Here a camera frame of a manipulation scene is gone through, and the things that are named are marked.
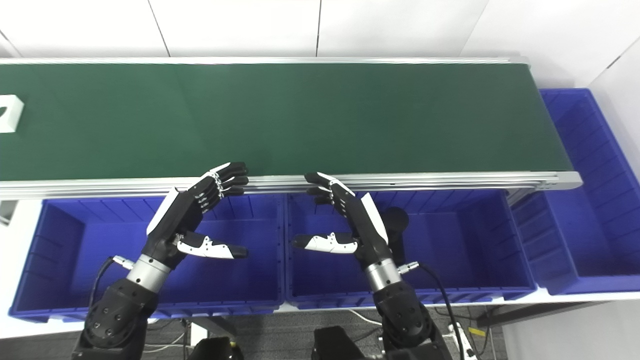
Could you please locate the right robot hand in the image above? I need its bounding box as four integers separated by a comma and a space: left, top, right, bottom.
292, 171, 396, 268

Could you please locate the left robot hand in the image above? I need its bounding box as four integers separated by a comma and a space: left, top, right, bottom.
145, 161, 250, 271

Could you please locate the white hollow plastic part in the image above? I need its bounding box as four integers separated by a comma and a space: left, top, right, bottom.
0, 95, 25, 134

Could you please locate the blue plastic bin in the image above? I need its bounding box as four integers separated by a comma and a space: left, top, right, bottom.
284, 189, 539, 309
509, 88, 640, 296
8, 194, 287, 322

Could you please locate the green conveyor belt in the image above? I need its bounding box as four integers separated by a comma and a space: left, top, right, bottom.
0, 56, 584, 202
0, 62, 574, 182

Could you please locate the black robot torso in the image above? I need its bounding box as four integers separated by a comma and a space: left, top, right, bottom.
189, 325, 381, 360

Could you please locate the white power strip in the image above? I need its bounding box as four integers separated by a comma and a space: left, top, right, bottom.
448, 322, 476, 360

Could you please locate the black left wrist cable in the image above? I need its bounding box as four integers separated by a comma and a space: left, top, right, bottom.
87, 255, 136, 321

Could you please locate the black table frame bar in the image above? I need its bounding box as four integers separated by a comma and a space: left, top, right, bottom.
476, 300, 608, 328

